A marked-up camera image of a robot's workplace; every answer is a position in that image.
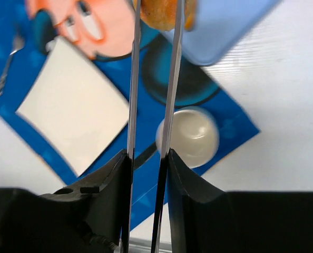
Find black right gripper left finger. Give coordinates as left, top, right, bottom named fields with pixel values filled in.
left=0, top=150, right=130, bottom=252

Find white square plate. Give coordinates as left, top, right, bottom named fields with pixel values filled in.
left=16, top=36, right=129, bottom=176

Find blue and white cup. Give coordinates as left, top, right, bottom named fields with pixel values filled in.
left=134, top=106, right=220, bottom=169

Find light blue tray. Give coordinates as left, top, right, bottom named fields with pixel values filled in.
left=156, top=0, right=282, bottom=66

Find silver fork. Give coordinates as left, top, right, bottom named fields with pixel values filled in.
left=0, top=32, right=25, bottom=96

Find aluminium table frame rail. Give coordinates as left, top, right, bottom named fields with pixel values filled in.
left=129, top=237, right=172, bottom=253

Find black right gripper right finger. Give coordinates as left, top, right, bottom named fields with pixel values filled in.
left=168, top=151, right=313, bottom=252

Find metal serving tongs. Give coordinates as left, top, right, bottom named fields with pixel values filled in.
left=120, top=1, right=185, bottom=252

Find small round bun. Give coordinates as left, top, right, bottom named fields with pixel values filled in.
left=140, top=0, right=177, bottom=31

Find blue cartoon placemat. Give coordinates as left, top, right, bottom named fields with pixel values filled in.
left=0, top=1, right=259, bottom=228

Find croissant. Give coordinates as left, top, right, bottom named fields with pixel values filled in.
left=184, top=0, right=197, bottom=31

